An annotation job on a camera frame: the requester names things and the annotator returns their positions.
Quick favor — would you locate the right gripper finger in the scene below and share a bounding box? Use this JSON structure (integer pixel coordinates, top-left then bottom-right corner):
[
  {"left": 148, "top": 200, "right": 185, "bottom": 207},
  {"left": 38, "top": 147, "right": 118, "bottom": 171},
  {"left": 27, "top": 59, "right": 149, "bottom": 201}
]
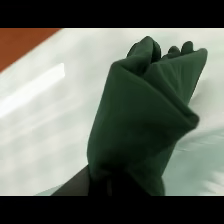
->
[{"left": 50, "top": 165, "right": 92, "bottom": 197}]

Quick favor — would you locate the dark green T-shirt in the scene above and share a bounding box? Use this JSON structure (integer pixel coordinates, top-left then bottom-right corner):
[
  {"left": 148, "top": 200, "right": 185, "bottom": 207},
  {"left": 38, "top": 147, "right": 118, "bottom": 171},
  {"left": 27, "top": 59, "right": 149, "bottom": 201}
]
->
[{"left": 86, "top": 35, "right": 209, "bottom": 197}]

